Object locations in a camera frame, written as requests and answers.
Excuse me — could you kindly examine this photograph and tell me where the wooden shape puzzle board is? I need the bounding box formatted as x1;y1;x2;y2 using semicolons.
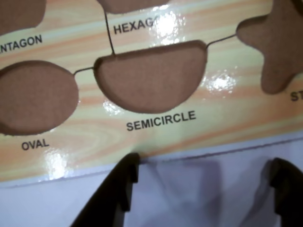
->
0;0;303;183

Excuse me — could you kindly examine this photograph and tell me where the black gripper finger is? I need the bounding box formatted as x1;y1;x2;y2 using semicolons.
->
268;157;303;227
72;153;141;227

